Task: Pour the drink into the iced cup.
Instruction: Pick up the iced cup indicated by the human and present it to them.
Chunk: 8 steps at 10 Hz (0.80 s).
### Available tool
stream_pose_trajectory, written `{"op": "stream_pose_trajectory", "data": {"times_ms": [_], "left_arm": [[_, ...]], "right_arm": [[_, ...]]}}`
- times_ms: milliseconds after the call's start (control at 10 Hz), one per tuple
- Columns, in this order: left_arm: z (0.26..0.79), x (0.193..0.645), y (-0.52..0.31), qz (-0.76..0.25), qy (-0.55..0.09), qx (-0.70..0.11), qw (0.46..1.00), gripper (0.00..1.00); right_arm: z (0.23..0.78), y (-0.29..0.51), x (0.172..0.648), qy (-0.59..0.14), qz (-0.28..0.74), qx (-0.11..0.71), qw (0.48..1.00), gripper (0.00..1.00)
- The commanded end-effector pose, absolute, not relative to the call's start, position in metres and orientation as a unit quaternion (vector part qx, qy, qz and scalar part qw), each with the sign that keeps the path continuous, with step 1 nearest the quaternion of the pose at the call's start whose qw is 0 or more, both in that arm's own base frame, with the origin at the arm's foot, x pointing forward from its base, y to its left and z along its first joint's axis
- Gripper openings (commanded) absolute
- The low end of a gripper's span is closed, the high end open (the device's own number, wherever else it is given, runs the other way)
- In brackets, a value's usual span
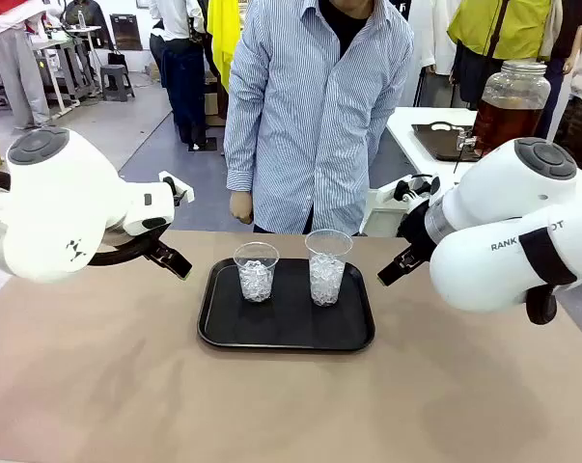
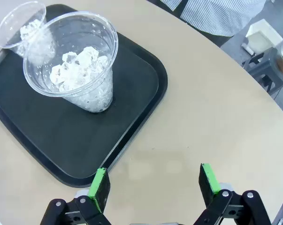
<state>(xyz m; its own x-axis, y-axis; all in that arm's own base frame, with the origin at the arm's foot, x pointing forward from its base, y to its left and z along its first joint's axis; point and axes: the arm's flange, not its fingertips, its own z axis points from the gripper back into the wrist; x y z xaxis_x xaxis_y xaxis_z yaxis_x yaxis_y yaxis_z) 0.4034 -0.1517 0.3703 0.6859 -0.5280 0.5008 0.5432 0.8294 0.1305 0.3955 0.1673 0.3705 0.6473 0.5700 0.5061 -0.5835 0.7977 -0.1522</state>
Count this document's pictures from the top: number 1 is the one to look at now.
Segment person's right hand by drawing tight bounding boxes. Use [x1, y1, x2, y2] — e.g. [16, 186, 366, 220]
[229, 190, 256, 227]

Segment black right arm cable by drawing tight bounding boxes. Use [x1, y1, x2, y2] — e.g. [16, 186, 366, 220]
[524, 283, 560, 326]

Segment short clear iced cup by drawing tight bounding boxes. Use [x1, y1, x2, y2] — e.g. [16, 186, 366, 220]
[233, 241, 280, 304]

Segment person's right forearm striped sleeve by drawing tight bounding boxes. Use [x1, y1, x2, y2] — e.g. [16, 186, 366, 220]
[224, 110, 256, 194]

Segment black plastic serving tray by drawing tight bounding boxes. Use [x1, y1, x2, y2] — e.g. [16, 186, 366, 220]
[197, 258, 376, 353]

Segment person in blue striped shirt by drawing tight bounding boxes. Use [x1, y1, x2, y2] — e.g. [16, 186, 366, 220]
[222, 0, 416, 236]

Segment white side table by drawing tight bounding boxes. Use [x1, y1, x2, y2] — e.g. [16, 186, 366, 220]
[360, 105, 489, 237]

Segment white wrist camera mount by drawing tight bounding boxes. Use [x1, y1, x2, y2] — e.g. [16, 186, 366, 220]
[374, 172, 442, 206]
[157, 170, 196, 206]

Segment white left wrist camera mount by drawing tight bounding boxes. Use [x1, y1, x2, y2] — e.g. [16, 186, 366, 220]
[157, 170, 196, 206]

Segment bystander in dark trousers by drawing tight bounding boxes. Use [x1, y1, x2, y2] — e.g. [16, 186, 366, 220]
[148, 0, 209, 150]

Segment black tray with handles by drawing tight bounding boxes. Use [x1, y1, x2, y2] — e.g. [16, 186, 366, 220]
[410, 121, 485, 163]

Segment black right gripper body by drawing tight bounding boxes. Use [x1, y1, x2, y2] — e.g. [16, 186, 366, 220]
[396, 195, 437, 256]

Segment metal frame workbench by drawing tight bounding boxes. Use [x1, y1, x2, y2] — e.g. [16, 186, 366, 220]
[29, 26, 103, 117]

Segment bystander in yellow-green jacket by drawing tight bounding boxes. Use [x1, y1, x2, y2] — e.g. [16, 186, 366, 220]
[447, 0, 557, 111]

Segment glass tea drink dispenser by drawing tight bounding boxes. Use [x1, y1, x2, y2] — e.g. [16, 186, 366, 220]
[456, 60, 552, 163]

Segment tall clear iced cup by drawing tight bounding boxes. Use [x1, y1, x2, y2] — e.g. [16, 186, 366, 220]
[304, 229, 354, 308]

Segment grey plastic stool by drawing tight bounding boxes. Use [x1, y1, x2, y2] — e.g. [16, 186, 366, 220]
[99, 64, 136, 103]

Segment bystander in grey trousers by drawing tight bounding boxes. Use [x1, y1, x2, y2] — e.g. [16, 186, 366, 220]
[0, 0, 53, 130]

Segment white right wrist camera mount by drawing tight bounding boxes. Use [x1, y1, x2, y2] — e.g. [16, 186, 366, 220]
[374, 172, 442, 206]

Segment yellow hanging garment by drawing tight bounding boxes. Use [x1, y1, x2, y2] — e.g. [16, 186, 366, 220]
[207, 0, 243, 95]

